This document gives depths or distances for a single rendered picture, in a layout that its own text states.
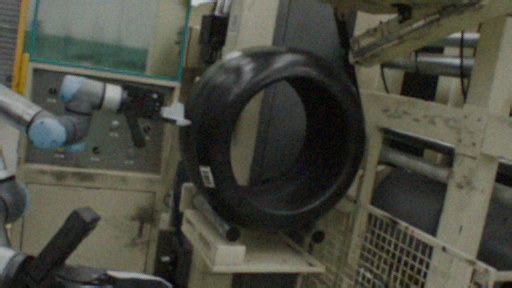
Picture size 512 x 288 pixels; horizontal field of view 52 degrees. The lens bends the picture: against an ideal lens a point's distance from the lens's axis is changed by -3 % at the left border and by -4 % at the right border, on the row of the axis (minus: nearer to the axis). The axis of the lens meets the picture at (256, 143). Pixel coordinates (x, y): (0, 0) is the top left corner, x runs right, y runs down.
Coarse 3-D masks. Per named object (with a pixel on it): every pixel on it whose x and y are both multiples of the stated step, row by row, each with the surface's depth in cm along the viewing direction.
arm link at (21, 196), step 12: (0, 156) 145; (0, 168) 144; (0, 180) 142; (12, 180) 145; (0, 192) 141; (12, 192) 144; (24, 192) 150; (12, 204) 143; (24, 204) 149; (12, 216) 143
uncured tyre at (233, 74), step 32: (224, 64) 156; (256, 64) 148; (288, 64) 149; (320, 64) 154; (192, 96) 159; (224, 96) 145; (320, 96) 183; (352, 96) 159; (192, 128) 150; (224, 128) 145; (320, 128) 187; (352, 128) 160; (192, 160) 151; (224, 160) 147; (320, 160) 187; (352, 160) 163; (224, 192) 149; (256, 192) 182; (288, 192) 185; (320, 192) 177; (256, 224) 156; (288, 224) 159
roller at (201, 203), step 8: (200, 200) 177; (200, 208) 174; (208, 208) 169; (208, 216) 166; (216, 216) 162; (224, 216) 160; (216, 224) 159; (224, 224) 155; (232, 224) 154; (224, 232) 152; (232, 232) 151; (240, 232) 153; (232, 240) 152
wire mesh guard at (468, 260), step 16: (352, 208) 181; (368, 208) 172; (320, 224) 199; (336, 224) 190; (384, 224) 164; (400, 224) 156; (304, 240) 207; (368, 240) 171; (400, 240) 157; (432, 240) 143; (384, 256) 163; (464, 256) 132; (400, 272) 155; (448, 272) 138; (496, 272) 124
